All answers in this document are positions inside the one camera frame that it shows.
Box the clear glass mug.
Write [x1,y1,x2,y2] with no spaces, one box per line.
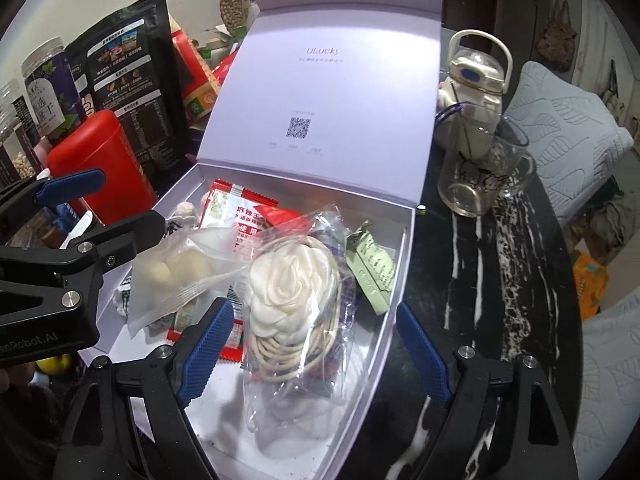
[437,116,537,218]

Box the red white snack packet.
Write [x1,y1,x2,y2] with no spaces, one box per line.
[198,179,305,363]

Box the light blue chair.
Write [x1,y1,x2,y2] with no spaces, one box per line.
[504,61,632,226]
[573,290,639,479]

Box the black snack pouch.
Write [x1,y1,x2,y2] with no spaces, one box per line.
[65,0,190,195]

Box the far light blue chair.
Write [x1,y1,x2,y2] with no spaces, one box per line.
[504,61,632,226]

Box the gingham cream lace scrunchie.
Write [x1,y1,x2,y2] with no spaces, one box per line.
[165,202,200,236]

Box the white flower hair tie bag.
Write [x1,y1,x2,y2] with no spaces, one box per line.
[235,204,359,432]

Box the red canister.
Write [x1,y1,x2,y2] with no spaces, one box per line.
[47,110,157,224]

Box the silver purple snack packet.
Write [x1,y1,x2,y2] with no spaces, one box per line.
[310,205,358,362]

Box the yellow lemon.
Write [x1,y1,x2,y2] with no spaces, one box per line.
[36,354,72,376]

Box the lavender gift box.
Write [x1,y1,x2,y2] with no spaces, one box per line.
[78,0,445,480]

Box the bag of white puffs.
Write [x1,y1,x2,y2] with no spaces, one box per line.
[127,226,246,335]

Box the white astronaut water bottle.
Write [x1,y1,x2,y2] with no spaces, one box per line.
[434,29,513,148]

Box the near light blue chair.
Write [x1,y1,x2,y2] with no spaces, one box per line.
[573,290,639,479]

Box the blueberry jar with lid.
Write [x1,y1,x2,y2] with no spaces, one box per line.
[21,37,87,145]

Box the hanging tote bag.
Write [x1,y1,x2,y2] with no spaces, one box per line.
[536,0,577,73]

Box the green tea sachet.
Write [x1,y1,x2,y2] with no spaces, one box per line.
[346,221,396,315]

